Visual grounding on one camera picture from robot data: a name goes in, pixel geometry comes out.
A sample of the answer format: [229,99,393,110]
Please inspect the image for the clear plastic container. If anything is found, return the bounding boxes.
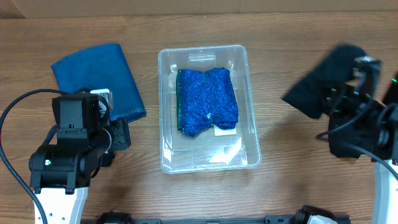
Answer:
[158,45,262,174]

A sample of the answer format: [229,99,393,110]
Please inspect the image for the blue glitter cloth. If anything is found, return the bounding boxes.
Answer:
[176,67,239,138]

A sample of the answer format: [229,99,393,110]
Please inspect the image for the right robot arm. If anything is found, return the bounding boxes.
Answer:
[317,56,397,223]

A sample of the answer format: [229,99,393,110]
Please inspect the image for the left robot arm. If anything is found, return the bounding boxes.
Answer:
[29,118,131,223]

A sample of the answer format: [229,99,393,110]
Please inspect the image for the white label in container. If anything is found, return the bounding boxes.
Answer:
[214,126,237,136]

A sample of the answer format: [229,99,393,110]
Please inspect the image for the folded blue denim cloth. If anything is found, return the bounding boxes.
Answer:
[51,43,147,123]

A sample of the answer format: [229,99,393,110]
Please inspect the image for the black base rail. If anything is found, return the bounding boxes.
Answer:
[91,205,351,224]

